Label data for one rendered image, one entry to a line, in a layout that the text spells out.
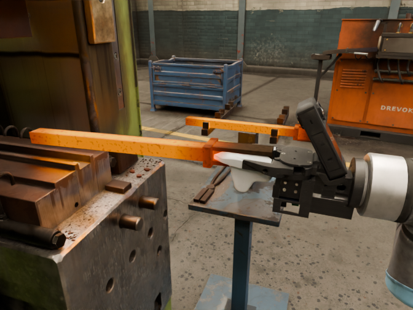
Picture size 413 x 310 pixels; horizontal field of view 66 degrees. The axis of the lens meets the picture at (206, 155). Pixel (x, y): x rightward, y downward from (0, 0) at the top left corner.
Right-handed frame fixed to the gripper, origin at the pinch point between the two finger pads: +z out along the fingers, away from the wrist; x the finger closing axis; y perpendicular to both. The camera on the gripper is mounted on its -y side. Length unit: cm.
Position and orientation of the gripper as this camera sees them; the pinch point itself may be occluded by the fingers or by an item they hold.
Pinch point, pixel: (224, 150)
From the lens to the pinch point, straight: 50.2
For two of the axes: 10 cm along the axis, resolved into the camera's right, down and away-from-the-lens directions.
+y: -0.2, 9.2, 3.9
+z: -9.5, -1.4, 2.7
